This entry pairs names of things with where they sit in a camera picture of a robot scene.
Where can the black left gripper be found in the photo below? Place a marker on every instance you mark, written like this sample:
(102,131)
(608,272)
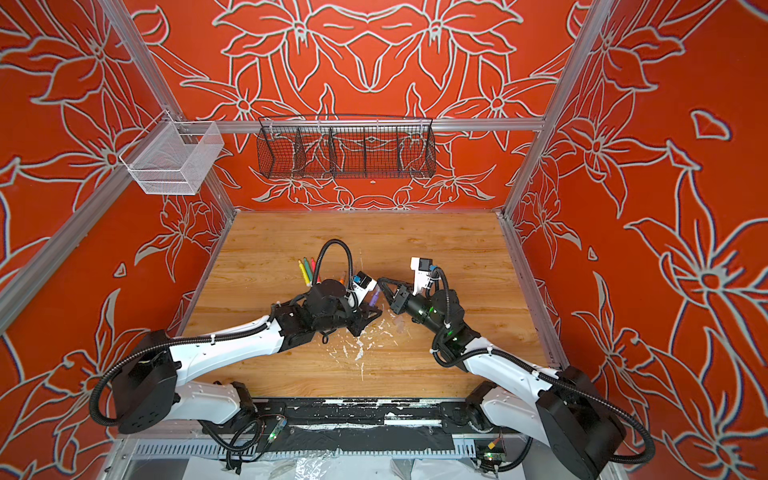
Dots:
(363,318)

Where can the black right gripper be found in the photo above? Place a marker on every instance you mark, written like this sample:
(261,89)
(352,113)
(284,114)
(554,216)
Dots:
(402,301)

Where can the purple pen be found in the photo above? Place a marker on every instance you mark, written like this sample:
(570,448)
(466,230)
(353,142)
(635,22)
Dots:
(374,299)

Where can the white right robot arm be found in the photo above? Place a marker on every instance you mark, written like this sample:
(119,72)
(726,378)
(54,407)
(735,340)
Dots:
(559,408)

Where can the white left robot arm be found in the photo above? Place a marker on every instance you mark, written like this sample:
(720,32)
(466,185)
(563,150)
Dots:
(159,379)

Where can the yellow pen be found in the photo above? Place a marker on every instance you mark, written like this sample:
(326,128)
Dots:
(305,273)

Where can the pink pen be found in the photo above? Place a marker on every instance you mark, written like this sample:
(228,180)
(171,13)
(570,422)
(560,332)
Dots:
(315,270)

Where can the green pen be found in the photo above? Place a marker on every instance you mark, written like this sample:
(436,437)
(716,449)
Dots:
(309,270)

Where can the white mesh basket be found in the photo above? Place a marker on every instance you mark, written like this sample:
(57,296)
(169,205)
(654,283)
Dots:
(168,161)

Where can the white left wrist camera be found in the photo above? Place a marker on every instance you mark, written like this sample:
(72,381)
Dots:
(362,285)

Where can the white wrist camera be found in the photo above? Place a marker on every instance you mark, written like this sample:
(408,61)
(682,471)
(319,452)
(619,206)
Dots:
(424,275)
(362,285)

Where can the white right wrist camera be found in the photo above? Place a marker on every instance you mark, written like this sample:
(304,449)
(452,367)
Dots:
(424,275)

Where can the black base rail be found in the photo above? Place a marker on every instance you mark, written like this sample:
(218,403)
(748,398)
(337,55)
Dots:
(381,425)

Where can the black wire basket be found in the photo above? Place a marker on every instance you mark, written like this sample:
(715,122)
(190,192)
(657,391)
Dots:
(361,148)

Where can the aluminium frame post right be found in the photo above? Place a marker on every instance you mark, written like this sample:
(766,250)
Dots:
(583,44)

